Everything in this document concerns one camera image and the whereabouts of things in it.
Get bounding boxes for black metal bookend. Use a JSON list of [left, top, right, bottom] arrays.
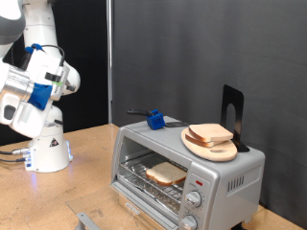
[[220, 83, 251, 153]]

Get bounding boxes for black camera cable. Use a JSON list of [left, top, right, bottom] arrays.
[[18, 43, 66, 72]]

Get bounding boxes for black backdrop curtain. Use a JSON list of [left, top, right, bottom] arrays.
[[0, 0, 109, 147]]

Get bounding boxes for vertical metal pole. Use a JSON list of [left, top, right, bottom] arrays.
[[106, 0, 114, 125]]

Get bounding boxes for white bread slice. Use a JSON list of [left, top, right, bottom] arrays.
[[184, 133, 224, 149], [146, 161, 188, 187], [188, 123, 234, 144]]

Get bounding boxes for dark grey backdrop curtain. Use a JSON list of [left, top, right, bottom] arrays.
[[112, 0, 307, 229]]

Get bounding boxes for grey base cable with connector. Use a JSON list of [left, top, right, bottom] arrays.
[[0, 156, 30, 164], [0, 147, 31, 157]]

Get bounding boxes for metal spatula with blue block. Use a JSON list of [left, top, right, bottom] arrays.
[[127, 108, 190, 131]]

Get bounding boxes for silver toaster oven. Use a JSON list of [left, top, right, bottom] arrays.
[[109, 115, 267, 230]]

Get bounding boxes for glass oven door with handle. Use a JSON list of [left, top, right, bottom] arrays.
[[65, 181, 181, 230]]

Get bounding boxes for silver oven knob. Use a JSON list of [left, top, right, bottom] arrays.
[[180, 215, 199, 230], [185, 190, 202, 209]]

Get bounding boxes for wire oven rack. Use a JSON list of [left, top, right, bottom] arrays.
[[118, 151, 189, 206]]

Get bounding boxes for round wooden cutting board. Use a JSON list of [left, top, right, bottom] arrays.
[[180, 127, 239, 163]]

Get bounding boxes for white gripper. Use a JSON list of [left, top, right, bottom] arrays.
[[0, 49, 77, 139]]

